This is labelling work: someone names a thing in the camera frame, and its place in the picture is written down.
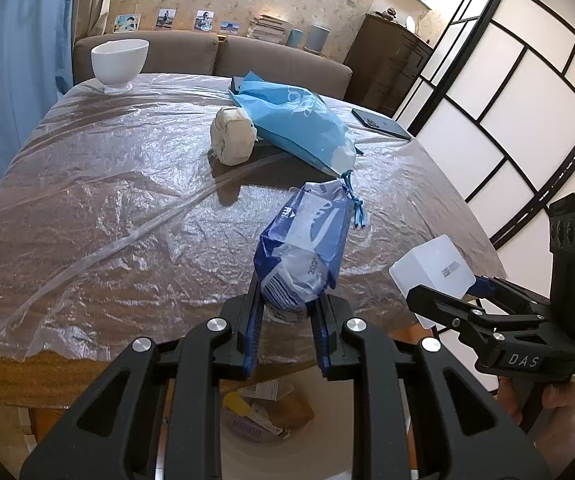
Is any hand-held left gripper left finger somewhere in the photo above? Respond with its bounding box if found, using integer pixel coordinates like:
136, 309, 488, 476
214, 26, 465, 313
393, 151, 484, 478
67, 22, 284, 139
20, 280, 268, 480

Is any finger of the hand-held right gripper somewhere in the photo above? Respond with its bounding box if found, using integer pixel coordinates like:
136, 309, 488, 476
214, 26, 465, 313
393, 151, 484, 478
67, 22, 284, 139
406, 285, 543, 347
470, 276, 552, 314

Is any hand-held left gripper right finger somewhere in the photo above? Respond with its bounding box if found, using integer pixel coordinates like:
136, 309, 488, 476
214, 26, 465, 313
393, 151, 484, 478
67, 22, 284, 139
310, 295, 551, 480

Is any white box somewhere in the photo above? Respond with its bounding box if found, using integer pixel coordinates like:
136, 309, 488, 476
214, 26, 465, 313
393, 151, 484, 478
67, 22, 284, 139
389, 234, 475, 331

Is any brown cardboard box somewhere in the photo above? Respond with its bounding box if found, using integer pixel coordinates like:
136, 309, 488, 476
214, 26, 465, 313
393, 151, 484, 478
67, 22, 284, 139
267, 395, 315, 428

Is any yellow plastic cup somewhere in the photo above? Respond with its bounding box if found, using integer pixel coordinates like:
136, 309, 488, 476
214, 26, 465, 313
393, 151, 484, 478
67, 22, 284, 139
223, 392, 250, 418

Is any blue tissue packet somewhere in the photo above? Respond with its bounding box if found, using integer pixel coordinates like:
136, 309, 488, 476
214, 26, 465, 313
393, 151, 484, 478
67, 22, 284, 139
253, 180, 355, 323

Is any purple ribbed plastic tray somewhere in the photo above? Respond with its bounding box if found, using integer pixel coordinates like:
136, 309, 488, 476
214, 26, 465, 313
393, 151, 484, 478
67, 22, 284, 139
227, 417, 268, 443

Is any white trash bin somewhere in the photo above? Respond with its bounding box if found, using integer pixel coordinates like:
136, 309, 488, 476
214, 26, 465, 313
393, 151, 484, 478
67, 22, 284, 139
157, 367, 418, 480

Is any person's right hand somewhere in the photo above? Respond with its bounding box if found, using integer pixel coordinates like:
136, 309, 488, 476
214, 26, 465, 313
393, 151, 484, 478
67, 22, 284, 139
497, 375, 575, 443

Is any white printed paper slip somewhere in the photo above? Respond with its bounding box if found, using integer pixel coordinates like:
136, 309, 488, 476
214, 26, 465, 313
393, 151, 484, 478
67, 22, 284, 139
240, 380, 293, 401

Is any black framed folding screen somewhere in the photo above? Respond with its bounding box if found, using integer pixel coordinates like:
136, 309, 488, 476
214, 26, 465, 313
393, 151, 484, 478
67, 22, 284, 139
392, 0, 575, 416

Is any black tablet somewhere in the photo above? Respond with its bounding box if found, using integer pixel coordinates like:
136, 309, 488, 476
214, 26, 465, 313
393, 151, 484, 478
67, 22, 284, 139
351, 108, 412, 141

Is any black laptop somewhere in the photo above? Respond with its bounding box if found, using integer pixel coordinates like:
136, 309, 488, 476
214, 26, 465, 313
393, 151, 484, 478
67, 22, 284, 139
230, 76, 365, 156

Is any dark wooden cabinet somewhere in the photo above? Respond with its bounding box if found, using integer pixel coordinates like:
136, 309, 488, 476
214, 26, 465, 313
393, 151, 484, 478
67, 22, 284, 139
345, 14, 434, 118

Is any brown sofa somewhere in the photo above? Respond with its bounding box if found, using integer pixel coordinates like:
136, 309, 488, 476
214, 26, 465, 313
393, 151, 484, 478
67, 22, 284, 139
74, 30, 353, 98

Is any large grey cylinder speaker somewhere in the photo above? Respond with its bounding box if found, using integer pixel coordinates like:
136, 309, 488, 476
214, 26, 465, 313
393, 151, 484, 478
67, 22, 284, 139
305, 25, 329, 54

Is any stack of books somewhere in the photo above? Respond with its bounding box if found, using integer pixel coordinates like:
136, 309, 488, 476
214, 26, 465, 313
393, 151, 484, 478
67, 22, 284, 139
247, 14, 288, 43

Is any white footed bowl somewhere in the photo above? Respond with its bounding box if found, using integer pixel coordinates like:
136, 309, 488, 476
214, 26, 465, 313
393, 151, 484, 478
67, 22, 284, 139
90, 39, 149, 94

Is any blue curtain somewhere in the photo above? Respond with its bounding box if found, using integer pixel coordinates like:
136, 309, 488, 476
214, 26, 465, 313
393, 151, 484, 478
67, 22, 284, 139
0, 0, 80, 231

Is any blue plastic drawstring bag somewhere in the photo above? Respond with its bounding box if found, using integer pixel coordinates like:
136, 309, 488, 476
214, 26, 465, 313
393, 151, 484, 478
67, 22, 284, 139
230, 71, 368, 228

